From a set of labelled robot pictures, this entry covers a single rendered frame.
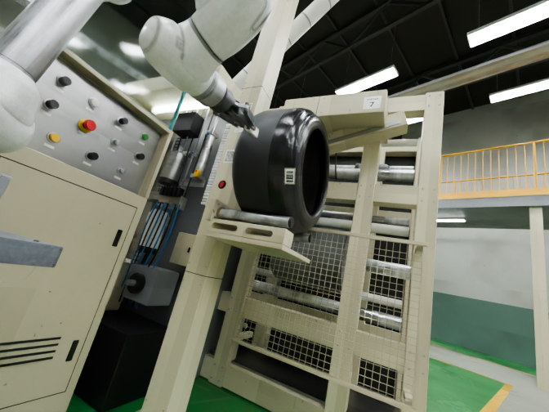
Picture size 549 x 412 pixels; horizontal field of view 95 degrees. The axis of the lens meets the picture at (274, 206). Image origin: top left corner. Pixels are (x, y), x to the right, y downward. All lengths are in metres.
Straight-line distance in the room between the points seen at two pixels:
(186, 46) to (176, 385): 1.18
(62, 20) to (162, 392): 1.29
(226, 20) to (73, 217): 0.88
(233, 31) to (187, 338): 1.09
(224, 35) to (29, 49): 0.52
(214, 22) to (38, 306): 1.05
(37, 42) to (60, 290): 0.79
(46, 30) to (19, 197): 0.50
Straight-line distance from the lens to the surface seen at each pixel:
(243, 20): 0.63
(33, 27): 0.98
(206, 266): 1.20
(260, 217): 1.02
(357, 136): 1.62
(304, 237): 1.23
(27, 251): 0.61
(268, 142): 0.99
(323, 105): 1.64
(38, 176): 1.14
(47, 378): 1.36
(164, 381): 1.32
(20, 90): 0.90
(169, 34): 0.63
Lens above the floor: 0.69
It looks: 15 degrees up
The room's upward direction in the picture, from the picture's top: 13 degrees clockwise
